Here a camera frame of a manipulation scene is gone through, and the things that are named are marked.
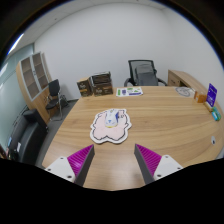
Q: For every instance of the black sofa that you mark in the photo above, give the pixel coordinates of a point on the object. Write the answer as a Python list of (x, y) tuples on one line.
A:
[(28, 136)]

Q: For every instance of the white blue yellow computer mouse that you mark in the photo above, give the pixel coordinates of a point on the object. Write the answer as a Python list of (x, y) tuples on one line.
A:
[(111, 119)]

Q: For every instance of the yellowish flat box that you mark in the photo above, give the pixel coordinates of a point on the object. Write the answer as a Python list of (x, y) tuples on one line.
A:
[(208, 106)]

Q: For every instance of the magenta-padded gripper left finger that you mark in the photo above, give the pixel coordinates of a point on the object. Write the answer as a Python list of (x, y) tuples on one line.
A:
[(77, 160)]

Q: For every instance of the wooden side desk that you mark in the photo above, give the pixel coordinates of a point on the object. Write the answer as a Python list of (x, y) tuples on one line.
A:
[(183, 79)]

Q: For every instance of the white green paper leaflet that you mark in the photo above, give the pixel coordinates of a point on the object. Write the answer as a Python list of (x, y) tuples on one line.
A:
[(129, 91)]

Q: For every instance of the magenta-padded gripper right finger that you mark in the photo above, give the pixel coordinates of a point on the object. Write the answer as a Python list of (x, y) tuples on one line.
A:
[(149, 159)]

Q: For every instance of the pink animal-shaped mouse pad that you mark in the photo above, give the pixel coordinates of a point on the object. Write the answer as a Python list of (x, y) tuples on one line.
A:
[(108, 135)]

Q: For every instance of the orange-brown cardboard box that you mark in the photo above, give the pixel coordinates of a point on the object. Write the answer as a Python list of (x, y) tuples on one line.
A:
[(200, 97)]

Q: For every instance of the purple upright package card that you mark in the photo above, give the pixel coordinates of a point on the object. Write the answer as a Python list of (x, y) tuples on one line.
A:
[(211, 95)]

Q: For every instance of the light blue small box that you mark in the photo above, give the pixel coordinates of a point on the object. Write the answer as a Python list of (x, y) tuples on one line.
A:
[(214, 116)]

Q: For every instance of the green flat box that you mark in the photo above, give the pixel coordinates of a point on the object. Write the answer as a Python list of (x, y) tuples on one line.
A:
[(218, 112)]

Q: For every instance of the wooden shelf unit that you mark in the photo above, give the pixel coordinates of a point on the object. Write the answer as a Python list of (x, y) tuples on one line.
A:
[(33, 80)]

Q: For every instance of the small dark printed box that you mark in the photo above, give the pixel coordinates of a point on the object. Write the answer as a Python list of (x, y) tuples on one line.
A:
[(101, 78)]

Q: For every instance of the black visitor chair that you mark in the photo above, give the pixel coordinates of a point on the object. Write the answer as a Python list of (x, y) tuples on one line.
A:
[(54, 96)]

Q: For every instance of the tall dark cardboard box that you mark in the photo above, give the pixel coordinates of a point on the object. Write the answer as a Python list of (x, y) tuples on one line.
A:
[(84, 87)]

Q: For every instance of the wide dark cardboard box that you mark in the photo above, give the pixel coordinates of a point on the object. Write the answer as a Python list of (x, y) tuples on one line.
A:
[(103, 90)]

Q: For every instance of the grey mesh office chair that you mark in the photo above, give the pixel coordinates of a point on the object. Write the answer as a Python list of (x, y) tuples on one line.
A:
[(145, 74)]

